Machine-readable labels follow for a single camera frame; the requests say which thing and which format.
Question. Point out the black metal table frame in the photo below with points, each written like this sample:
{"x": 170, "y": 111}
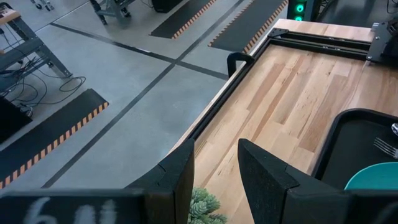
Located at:
{"x": 311, "y": 43}

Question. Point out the black computer with green lights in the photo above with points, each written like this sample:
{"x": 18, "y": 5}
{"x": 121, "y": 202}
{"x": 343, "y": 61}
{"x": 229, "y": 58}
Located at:
{"x": 300, "y": 9}

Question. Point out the black cabinet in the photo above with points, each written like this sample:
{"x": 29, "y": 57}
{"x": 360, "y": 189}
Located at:
{"x": 11, "y": 121}

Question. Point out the black plastic serving tray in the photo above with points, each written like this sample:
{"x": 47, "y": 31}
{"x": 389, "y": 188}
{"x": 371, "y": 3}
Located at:
{"x": 351, "y": 146}

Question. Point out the black orange-striped floor mat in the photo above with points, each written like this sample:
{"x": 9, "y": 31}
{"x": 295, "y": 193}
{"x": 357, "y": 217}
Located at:
{"x": 46, "y": 137}
{"x": 245, "y": 28}
{"x": 183, "y": 18}

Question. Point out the teal round plate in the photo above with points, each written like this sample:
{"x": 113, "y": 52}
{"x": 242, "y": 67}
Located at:
{"x": 376, "y": 179}

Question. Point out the black equipment box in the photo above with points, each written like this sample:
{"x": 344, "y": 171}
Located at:
{"x": 164, "y": 5}

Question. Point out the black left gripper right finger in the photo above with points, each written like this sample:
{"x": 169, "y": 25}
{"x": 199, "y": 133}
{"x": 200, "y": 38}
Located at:
{"x": 267, "y": 186}

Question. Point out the small green pine plant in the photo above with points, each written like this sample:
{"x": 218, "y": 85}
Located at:
{"x": 202, "y": 208}

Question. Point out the steel-legged workbench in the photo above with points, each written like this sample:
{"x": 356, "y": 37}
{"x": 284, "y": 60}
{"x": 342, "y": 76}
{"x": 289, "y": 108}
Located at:
{"x": 29, "y": 46}

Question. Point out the black curved bracket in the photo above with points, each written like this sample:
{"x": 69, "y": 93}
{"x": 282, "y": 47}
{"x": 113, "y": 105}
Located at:
{"x": 237, "y": 56}

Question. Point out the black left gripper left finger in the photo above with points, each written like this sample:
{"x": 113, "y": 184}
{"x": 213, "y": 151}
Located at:
{"x": 174, "y": 186}

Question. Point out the grey metal rolling table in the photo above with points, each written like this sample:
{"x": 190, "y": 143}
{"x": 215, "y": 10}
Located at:
{"x": 109, "y": 9}

